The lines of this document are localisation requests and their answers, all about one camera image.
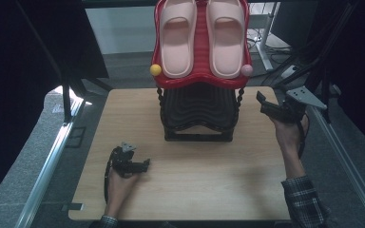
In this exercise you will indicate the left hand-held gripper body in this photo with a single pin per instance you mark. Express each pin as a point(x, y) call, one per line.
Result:
point(122, 160)

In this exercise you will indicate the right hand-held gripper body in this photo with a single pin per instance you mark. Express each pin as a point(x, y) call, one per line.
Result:
point(293, 106)

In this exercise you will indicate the red and black shoe rack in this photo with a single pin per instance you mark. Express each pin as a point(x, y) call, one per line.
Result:
point(199, 104)

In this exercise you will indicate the pink slipper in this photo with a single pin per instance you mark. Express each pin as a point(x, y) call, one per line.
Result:
point(225, 41)
point(177, 41)

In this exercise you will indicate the person's left hand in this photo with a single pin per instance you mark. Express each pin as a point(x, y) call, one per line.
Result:
point(119, 186)

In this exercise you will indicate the person's right hand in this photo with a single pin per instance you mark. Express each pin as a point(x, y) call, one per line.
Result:
point(288, 134)

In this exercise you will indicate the white power strip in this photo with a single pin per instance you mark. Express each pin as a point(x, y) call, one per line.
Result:
point(289, 71)

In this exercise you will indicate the white desk leg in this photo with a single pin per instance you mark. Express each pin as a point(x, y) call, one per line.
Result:
point(265, 38)

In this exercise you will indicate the black curtain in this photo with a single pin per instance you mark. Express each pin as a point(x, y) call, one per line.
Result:
point(19, 63)
point(358, 63)

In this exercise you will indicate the black metal stand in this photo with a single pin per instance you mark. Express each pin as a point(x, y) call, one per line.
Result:
point(66, 101)

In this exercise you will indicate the white board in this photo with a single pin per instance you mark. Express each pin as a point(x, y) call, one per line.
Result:
point(120, 30)

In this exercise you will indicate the aluminium rail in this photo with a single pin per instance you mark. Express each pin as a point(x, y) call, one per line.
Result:
point(47, 167)
point(348, 164)

